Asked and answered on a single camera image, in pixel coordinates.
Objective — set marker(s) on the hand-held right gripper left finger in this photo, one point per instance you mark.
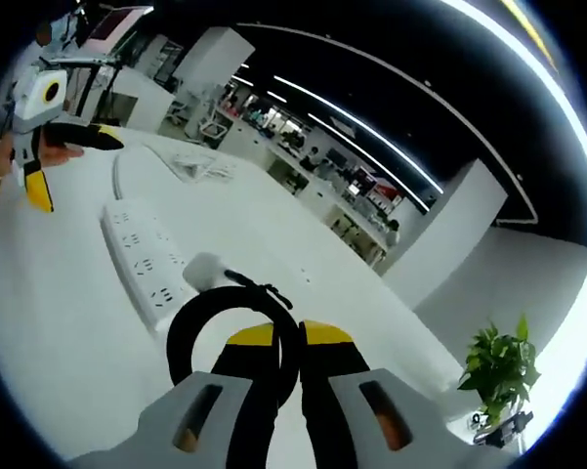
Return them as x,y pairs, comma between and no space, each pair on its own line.
210,420

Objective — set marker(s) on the black device on stand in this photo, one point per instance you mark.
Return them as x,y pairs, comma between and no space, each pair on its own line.
505,427

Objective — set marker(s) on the white power strip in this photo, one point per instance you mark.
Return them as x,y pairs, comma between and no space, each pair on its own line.
141,259

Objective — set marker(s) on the black laptop stand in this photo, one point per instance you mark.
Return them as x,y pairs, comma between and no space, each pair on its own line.
95,68

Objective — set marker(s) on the white office chair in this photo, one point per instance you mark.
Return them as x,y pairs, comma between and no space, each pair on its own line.
212,126

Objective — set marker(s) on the green potted plant white pot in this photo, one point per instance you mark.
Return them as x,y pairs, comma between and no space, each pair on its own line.
500,364

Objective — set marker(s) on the white charger adapter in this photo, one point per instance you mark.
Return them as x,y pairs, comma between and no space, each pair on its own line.
204,271

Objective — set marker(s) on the person's left hand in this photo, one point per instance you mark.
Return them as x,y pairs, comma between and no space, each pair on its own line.
58,155

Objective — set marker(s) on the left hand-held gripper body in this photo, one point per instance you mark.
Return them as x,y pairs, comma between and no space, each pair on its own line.
36,105

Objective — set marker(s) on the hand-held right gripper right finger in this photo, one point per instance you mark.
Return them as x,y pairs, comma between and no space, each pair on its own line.
351,420

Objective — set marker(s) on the row of background office desks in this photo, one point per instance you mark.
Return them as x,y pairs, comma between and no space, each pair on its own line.
312,185

